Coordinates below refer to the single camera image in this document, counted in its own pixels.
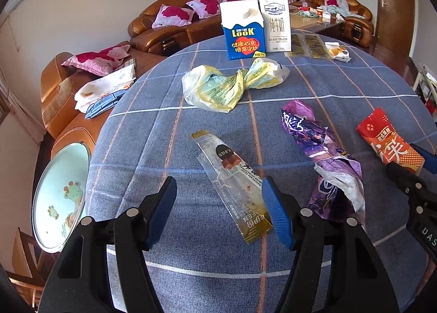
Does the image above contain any glass-top coffee table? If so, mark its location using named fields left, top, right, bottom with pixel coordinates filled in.
left=290, top=6, right=345, bottom=39

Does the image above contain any pale yellow plastic bag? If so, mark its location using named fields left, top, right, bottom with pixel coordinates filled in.
left=182, top=58, right=290, bottom=113

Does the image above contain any red orange snack packet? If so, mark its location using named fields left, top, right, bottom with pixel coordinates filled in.
left=357, top=107, right=426, bottom=175

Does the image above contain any small white snack box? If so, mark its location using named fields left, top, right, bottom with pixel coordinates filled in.
left=324, top=42, right=352, bottom=62

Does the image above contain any light blue cloth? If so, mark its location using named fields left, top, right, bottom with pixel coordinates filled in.
left=323, top=4, right=352, bottom=20

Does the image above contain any clear chocolate bar wrapper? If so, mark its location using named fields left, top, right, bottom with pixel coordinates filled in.
left=190, top=130, right=274, bottom=243

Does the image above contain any blue checked tablecloth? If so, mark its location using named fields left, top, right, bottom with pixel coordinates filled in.
left=87, top=28, right=437, bottom=313

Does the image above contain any purple foil wrapper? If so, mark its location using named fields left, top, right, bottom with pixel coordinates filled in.
left=280, top=99, right=366, bottom=228

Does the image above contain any brown leather chaise lounge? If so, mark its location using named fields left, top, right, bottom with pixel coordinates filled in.
left=40, top=42, right=164, bottom=160

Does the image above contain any blue and white carton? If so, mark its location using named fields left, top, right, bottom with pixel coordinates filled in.
left=219, top=0, right=267, bottom=61

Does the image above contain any brown wooden door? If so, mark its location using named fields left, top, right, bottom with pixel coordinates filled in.
left=374, top=0, right=414, bottom=56

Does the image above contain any wooden chair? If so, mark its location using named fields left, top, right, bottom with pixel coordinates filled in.
left=7, top=228, right=52, bottom=308

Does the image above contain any clear gold-printed wrapper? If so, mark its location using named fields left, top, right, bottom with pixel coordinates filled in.
left=285, top=34, right=309, bottom=58
left=304, top=34, right=332, bottom=59

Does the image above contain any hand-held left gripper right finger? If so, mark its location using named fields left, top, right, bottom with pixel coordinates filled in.
left=261, top=177, right=400, bottom=313

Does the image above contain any white milk carton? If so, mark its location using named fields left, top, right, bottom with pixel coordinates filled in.
left=255, top=0, right=292, bottom=52

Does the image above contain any brown leather sofa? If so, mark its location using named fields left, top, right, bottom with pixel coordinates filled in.
left=128, top=0, right=246, bottom=58

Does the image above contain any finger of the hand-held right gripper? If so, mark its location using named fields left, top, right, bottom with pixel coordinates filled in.
left=386, top=162, right=437, bottom=218
left=410, top=143, right=437, bottom=174

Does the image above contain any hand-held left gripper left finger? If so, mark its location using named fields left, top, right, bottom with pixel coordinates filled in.
left=39, top=177, right=178, bottom=313

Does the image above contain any light blue giraffe-print bin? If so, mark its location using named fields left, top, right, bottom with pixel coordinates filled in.
left=31, top=142, right=92, bottom=254

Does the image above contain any white stained cloth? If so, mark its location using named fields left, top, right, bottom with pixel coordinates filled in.
left=74, top=64, right=136, bottom=112

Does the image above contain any white cluttered rack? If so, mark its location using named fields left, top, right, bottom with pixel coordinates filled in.
left=413, top=64, right=437, bottom=112

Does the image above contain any brown leather armchair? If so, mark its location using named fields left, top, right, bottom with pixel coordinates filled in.
left=305, top=0, right=374, bottom=48

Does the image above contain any blue checked cloth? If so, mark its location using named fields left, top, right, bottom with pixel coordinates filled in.
left=85, top=90, right=128, bottom=120

